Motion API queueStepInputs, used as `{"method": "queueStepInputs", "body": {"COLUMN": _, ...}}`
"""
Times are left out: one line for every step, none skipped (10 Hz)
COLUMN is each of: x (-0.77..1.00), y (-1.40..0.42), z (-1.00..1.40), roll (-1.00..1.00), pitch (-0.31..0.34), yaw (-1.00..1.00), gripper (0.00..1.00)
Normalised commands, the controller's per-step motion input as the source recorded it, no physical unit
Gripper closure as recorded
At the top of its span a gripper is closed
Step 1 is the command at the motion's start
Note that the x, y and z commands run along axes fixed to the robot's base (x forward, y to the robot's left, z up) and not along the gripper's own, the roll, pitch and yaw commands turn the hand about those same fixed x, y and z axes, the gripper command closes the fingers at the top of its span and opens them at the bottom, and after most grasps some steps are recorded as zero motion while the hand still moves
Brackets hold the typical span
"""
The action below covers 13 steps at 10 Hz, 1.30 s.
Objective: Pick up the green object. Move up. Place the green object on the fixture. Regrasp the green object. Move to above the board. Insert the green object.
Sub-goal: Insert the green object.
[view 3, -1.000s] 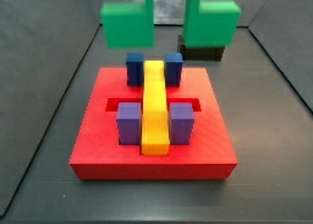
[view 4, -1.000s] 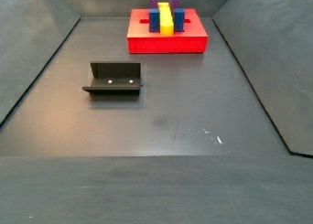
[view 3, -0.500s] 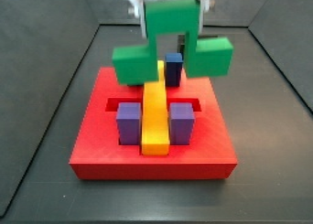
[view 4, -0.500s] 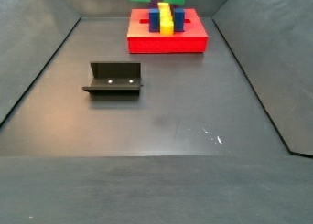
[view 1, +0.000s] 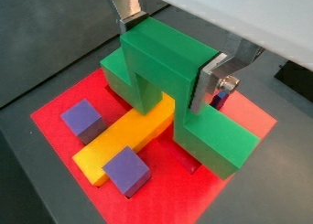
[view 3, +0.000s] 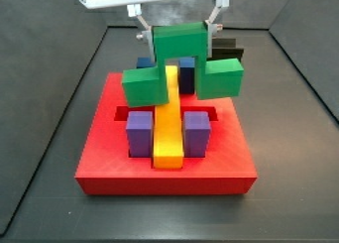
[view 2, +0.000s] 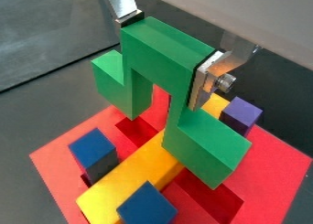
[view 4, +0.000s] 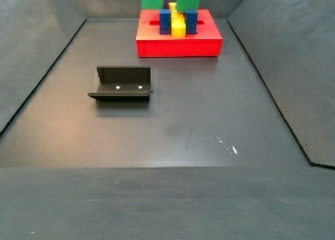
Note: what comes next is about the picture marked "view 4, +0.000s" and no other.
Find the red base board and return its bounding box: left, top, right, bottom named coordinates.
left=137, top=9, right=225, bottom=58

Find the blue post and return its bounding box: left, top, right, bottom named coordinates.
left=161, top=9, right=171, bottom=34
left=186, top=10, right=198, bottom=34

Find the blue left rear post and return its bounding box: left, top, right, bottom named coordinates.
left=161, top=9, right=171, bottom=34

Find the purple left front post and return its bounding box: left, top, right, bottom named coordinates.
left=165, top=0, right=170, bottom=9

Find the black fixture bracket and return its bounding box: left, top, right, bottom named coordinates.
left=89, top=66, right=153, bottom=101

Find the yellow long bar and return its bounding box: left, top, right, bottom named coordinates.
left=169, top=2, right=186, bottom=38

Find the blue right rear post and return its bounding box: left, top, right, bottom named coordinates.
left=186, top=10, right=198, bottom=34

